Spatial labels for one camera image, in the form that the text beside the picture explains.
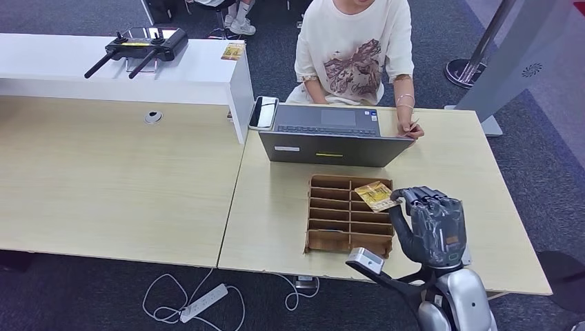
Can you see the black remote controller with antennas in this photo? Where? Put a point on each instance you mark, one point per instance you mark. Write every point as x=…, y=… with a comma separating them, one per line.
x=151, y=45

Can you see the white power strip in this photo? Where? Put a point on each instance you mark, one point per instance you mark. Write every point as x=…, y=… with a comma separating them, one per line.
x=203, y=303

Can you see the person's right forearm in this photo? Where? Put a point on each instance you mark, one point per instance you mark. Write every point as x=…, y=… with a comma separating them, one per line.
x=316, y=89

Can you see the metal stanchion post with base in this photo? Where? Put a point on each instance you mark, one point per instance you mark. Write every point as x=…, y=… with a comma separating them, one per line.
x=461, y=73

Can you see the black office chair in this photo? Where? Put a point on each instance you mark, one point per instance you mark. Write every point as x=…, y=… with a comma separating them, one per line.
x=219, y=5

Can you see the black cabinet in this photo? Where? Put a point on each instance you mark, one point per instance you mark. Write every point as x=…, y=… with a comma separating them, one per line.
x=162, y=11

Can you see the black desk foot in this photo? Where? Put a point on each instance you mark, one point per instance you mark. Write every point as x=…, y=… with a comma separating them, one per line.
x=13, y=261

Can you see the black smartphone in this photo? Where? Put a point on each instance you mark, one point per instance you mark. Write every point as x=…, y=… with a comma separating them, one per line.
x=263, y=113

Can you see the yellow-brown hotel card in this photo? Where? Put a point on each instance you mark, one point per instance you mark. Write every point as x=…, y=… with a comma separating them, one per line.
x=414, y=124
x=233, y=51
x=375, y=196

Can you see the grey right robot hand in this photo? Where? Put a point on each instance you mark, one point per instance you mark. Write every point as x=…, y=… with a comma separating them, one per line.
x=434, y=228

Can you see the grey laptop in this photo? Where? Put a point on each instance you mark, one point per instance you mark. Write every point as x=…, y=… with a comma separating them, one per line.
x=333, y=153

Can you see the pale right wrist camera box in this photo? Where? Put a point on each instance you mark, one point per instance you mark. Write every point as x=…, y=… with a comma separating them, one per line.
x=365, y=260

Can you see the brown cardboard compartment organizer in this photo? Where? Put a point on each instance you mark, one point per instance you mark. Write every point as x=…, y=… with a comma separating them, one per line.
x=338, y=214

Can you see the person's left hand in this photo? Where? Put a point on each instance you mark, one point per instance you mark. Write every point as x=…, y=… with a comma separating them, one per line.
x=404, y=130

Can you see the grey power adapter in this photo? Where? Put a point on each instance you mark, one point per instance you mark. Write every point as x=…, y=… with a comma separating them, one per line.
x=305, y=283

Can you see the bystander person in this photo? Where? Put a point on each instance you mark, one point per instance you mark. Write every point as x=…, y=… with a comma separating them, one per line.
x=242, y=27

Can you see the white reception counter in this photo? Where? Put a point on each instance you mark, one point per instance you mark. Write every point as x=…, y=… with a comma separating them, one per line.
x=196, y=76

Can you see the person's left forearm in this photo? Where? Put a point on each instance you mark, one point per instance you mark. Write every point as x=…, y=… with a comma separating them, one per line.
x=405, y=87

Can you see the grey standing kiosk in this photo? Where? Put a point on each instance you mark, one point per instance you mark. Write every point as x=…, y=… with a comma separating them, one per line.
x=521, y=55

